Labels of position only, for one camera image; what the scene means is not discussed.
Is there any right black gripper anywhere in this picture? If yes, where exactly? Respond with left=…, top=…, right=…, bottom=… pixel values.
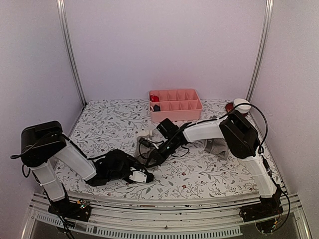
left=146, top=137, right=181, bottom=168

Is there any grey underwear cream waistband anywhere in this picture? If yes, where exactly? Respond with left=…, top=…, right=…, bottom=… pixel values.
left=135, top=129, right=155, bottom=159

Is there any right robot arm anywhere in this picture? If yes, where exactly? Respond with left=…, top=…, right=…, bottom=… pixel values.
left=147, top=110, right=281, bottom=217

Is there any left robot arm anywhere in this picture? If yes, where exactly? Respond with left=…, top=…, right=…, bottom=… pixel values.
left=18, top=120, right=154, bottom=216

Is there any dark rolled cloth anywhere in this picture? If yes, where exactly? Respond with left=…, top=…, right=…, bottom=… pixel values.
left=153, top=105, right=160, bottom=112

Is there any pink divided organizer box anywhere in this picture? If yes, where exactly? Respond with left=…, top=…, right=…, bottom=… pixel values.
left=149, top=89, right=203, bottom=122

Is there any grey boxer briefs lettered band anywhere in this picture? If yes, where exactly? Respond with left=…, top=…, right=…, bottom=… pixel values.
left=204, top=138, right=229, bottom=161

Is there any floral table cloth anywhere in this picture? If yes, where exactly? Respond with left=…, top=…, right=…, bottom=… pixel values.
left=55, top=99, right=258, bottom=200

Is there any red rolled cloth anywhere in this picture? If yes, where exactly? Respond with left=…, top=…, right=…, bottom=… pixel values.
left=150, top=94, right=160, bottom=102

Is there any red patterned saucer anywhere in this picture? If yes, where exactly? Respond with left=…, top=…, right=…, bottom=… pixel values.
left=225, top=102, right=248, bottom=117

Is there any white small bowl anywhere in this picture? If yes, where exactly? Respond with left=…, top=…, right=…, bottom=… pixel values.
left=233, top=98, right=251, bottom=114

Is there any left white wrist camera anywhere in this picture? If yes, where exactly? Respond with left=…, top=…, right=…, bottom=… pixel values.
left=129, top=169, right=154, bottom=183

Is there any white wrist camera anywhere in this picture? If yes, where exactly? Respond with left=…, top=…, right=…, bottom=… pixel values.
left=139, top=138, right=159, bottom=149
left=129, top=169, right=154, bottom=183

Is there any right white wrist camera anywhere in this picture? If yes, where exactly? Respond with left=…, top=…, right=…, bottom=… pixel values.
left=139, top=138, right=159, bottom=149

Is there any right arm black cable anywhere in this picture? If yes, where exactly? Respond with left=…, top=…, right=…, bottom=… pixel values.
left=138, top=103, right=269, bottom=160

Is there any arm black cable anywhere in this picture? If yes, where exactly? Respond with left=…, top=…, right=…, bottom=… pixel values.
left=138, top=103, right=269, bottom=160
left=9, top=131, right=105, bottom=179

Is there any right aluminium frame post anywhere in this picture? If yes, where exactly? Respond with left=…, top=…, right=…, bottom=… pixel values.
left=246, top=0, right=274, bottom=102

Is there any aluminium frame post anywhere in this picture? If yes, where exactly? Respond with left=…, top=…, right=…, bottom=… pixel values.
left=246, top=0, right=274, bottom=102
left=56, top=0, right=87, bottom=107

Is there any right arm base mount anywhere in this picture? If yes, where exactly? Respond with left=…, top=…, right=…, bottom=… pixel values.
left=239, top=190, right=289, bottom=222

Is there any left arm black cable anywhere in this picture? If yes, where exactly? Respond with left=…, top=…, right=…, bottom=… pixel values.
left=9, top=131, right=105, bottom=179

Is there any left aluminium frame post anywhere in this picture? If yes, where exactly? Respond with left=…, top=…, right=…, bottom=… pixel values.
left=56, top=0, right=87, bottom=107

